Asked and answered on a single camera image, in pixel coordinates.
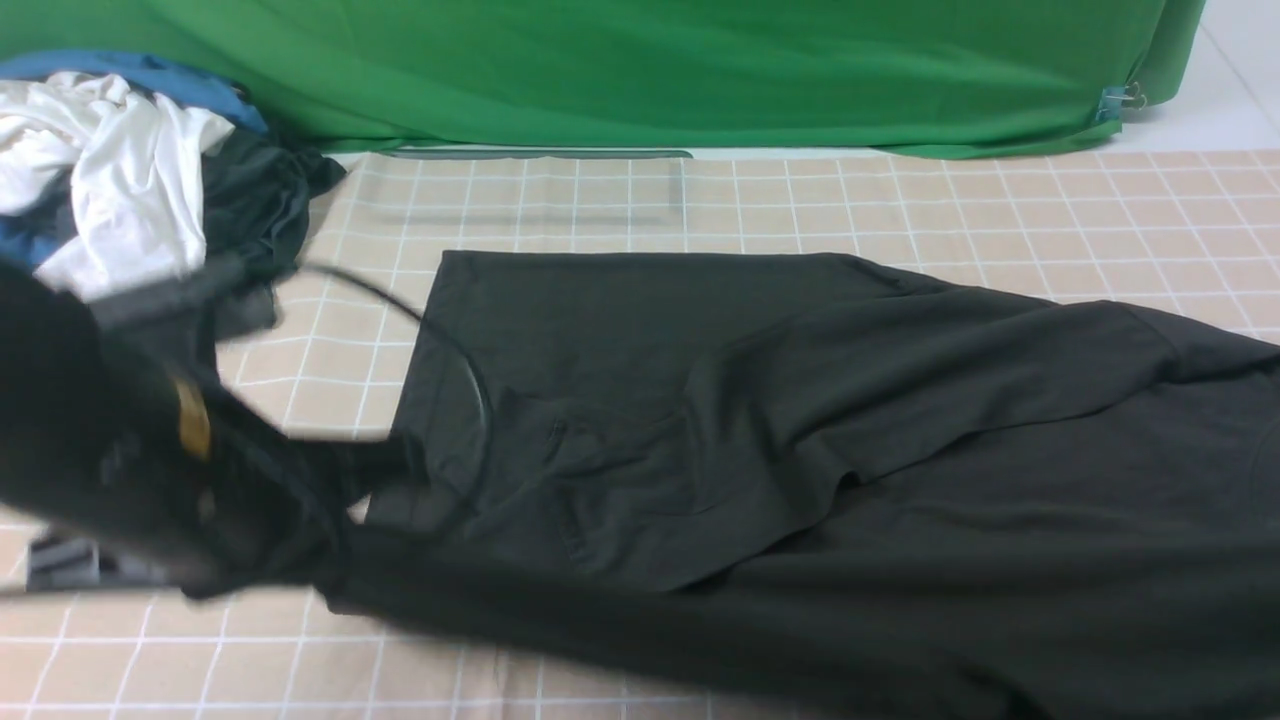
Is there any binder clip on backdrop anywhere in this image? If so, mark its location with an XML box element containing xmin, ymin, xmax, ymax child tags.
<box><xmin>1094</xmin><ymin>81</ymin><xmax>1149</xmax><ymax>124</ymax></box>

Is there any dark crumpled garment in pile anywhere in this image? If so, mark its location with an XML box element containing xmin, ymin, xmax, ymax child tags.
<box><xmin>202</xmin><ymin>128</ymin><xmax>347</xmax><ymax>341</ymax></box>

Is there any green backdrop cloth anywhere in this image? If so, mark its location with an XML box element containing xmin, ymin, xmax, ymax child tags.
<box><xmin>3</xmin><ymin>1</ymin><xmax>1204</xmax><ymax>160</ymax></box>

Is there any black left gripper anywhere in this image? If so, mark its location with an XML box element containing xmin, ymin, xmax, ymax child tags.
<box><xmin>40</xmin><ymin>342</ymin><xmax>428</xmax><ymax>600</ymax></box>

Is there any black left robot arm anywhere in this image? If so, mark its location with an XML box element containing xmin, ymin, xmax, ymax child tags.
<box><xmin>3</xmin><ymin>258</ymin><xmax>428</xmax><ymax>600</ymax></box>

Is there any white crumpled shirt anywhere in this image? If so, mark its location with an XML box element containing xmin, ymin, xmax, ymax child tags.
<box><xmin>1</xmin><ymin>72</ymin><xmax>234</xmax><ymax>300</ymax></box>

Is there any blue crumpled garment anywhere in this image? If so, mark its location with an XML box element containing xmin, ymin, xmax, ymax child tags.
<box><xmin>3</xmin><ymin>49</ymin><xmax>269</xmax><ymax>266</ymax></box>

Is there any dark gray long-sleeve shirt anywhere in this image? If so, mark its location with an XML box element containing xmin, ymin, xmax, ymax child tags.
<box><xmin>346</xmin><ymin>251</ymin><xmax>1277</xmax><ymax>719</ymax></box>

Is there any beige checkered tablecloth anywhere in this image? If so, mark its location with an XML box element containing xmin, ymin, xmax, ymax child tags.
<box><xmin>3</xmin><ymin>150</ymin><xmax>1279</xmax><ymax>719</ymax></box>

